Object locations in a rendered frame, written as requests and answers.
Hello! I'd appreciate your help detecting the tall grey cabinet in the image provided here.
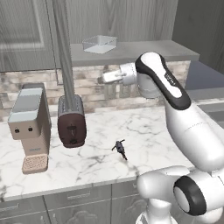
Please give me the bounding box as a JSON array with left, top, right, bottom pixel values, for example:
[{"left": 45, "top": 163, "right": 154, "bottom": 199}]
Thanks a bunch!
[{"left": 171, "top": 0, "right": 224, "bottom": 74}]

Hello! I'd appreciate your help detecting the grey open cabinet shelf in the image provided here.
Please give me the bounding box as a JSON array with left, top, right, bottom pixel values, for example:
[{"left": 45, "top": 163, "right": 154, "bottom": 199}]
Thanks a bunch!
[{"left": 65, "top": 0, "right": 201, "bottom": 67}]

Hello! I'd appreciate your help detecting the beige coffee machine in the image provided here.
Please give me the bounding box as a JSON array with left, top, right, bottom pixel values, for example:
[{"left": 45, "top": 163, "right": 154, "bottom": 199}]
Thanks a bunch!
[{"left": 7, "top": 82, "right": 53, "bottom": 175}]

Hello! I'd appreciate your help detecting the wide grey drawer front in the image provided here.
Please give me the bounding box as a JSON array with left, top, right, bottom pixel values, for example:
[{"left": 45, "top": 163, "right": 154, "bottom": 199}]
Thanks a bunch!
[{"left": 43, "top": 184, "right": 113, "bottom": 210}]

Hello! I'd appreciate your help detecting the grey drawer handle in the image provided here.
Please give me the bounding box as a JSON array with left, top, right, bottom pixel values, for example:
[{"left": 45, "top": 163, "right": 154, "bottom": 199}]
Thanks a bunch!
[
  {"left": 0, "top": 205, "right": 20, "bottom": 213},
  {"left": 66, "top": 192, "right": 92, "bottom": 201}
]

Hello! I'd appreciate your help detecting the narrow grey drawer front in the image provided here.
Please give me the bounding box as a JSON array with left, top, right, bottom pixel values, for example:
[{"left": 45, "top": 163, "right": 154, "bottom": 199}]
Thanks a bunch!
[{"left": 111, "top": 179, "right": 140, "bottom": 200}]

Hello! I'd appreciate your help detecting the grey open cabinet door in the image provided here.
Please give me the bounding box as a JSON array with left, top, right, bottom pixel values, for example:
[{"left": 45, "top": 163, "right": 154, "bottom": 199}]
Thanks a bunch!
[{"left": 52, "top": 0, "right": 76, "bottom": 109}]

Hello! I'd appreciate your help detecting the grey closed cabinet door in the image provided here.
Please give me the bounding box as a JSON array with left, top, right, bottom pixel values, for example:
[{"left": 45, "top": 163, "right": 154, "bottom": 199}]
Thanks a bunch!
[{"left": 0, "top": 0, "right": 57, "bottom": 73}]

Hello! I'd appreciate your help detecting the clear plastic tupperware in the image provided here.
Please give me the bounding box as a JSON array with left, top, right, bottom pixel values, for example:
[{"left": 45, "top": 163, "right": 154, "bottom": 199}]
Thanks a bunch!
[{"left": 81, "top": 34, "right": 118, "bottom": 55}]

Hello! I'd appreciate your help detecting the dark red toaster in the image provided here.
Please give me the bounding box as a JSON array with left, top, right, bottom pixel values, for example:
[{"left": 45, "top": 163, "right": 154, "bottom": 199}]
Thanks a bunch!
[{"left": 57, "top": 94, "right": 88, "bottom": 149}]

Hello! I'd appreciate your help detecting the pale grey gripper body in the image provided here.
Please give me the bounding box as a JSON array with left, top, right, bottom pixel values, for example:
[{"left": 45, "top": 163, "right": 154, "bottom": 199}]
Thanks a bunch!
[{"left": 101, "top": 68, "right": 125, "bottom": 85}]

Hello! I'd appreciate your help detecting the grey base cupboard door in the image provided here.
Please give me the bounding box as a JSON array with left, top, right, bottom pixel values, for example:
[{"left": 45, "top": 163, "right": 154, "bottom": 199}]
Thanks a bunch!
[
  {"left": 47, "top": 200, "right": 114, "bottom": 224},
  {"left": 0, "top": 212, "right": 51, "bottom": 224},
  {"left": 111, "top": 193, "right": 151, "bottom": 224}
]

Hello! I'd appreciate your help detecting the small dark raw meat piece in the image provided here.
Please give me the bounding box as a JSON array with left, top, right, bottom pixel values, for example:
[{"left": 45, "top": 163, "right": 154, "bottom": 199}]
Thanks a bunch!
[{"left": 110, "top": 138, "right": 129, "bottom": 162}]

